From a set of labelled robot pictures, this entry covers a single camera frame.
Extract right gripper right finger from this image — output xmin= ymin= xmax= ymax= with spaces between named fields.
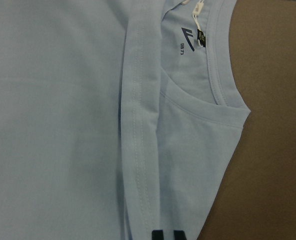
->
xmin=173 ymin=230 xmax=187 ymax=240

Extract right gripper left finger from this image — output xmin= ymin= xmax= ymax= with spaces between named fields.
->
xmin=151 ymin=229 xmax=163 ymax=240

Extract light blue t-shirt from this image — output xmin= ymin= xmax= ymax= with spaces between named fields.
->
xmin=0 ymin=0 xmax=250 ymax=240

